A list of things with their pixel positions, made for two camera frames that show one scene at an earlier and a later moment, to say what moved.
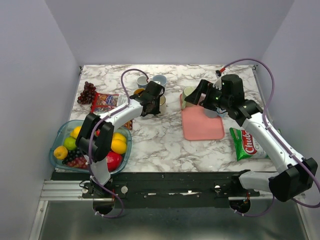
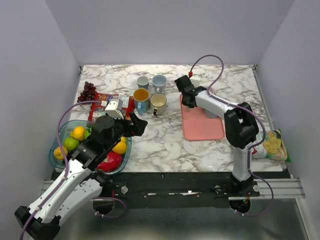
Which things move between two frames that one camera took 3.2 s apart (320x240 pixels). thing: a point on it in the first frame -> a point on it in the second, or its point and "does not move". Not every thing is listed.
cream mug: (162, 104) does not move
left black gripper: (156, 111) -> (137, 130)
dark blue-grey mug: (142, 82) does not move
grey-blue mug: (160, 79) does not move
